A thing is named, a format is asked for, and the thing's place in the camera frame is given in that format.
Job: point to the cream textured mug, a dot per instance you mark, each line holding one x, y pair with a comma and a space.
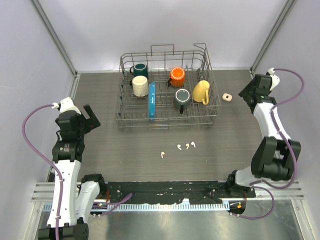
140, 86

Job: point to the grey wire dish rack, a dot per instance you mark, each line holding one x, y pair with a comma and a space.
137, 112

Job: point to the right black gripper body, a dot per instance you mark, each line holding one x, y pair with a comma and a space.
248, 90

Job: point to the orange mug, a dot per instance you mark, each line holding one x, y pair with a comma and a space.
177, 77

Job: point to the yellow mug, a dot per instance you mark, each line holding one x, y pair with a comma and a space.
200, 93

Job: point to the blue plate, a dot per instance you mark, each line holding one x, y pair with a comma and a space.
152, 101

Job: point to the beige earbud case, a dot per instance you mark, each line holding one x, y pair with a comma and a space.
227, 97

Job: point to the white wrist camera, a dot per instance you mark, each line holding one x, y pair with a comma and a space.
275, 80
65, 105

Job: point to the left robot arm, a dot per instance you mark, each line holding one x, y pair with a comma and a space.
72, 203

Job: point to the dark green mug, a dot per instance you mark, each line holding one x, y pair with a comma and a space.
139, 69

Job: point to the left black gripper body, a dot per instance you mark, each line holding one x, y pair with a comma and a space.
87, 125

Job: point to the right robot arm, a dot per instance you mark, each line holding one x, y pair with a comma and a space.
276, 156

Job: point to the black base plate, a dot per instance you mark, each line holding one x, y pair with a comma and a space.
174, 192

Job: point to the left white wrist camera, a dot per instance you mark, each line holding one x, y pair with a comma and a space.
65, 105

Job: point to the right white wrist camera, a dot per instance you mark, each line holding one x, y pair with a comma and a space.
275, 80

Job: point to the grey mug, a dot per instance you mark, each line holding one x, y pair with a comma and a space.
182, 100

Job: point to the white slotted cable duct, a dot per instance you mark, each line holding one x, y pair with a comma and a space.
184, 206

